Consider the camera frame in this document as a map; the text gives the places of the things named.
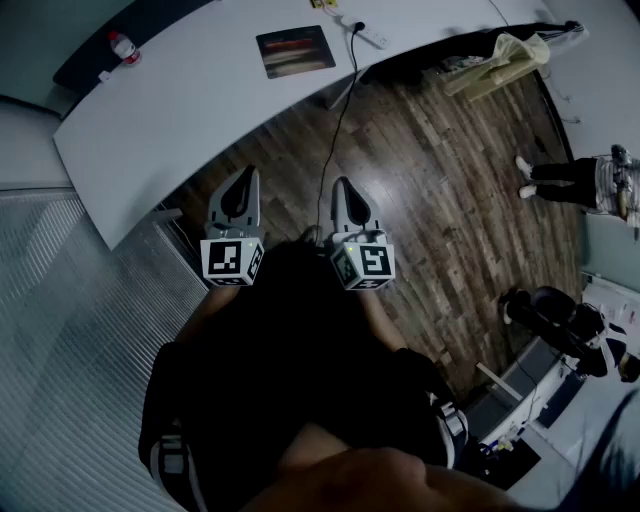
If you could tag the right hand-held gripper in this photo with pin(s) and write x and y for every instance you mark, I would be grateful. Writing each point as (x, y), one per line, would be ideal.
(367, 262)

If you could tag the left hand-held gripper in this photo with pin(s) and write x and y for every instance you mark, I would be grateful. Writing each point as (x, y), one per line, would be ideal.
(230, 262)

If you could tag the dark printed mouse pad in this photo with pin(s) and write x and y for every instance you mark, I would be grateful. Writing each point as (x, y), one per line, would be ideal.
(295, 52)

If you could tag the person's left forearm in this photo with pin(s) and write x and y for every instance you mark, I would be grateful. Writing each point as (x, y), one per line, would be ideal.
(210, 315)

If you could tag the person's right forearm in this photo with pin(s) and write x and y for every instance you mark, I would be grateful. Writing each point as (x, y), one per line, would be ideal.
(382, 315)

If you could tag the grey desk leg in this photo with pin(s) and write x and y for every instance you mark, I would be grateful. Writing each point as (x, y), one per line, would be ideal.
(345, 90)

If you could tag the person's black clothing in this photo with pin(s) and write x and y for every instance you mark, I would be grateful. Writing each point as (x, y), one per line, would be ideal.
(300, 360)

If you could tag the white power strip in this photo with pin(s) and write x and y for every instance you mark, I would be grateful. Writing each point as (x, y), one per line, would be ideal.
(367, 34)

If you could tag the small white partition clip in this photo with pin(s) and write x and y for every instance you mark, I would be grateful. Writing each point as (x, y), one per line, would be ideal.
(104, 76)

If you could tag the clear plastic water bottle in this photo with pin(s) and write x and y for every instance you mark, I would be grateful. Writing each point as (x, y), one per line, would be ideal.
(125, 48)

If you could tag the dark desk partition panel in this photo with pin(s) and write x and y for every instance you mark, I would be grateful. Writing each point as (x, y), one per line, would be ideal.
(95, 55)

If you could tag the pale yellow cloth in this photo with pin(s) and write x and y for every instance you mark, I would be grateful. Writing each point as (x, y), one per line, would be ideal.
(510, 62)

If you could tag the white printed paper sheet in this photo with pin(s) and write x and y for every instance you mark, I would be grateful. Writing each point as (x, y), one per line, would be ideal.
(615, 305)

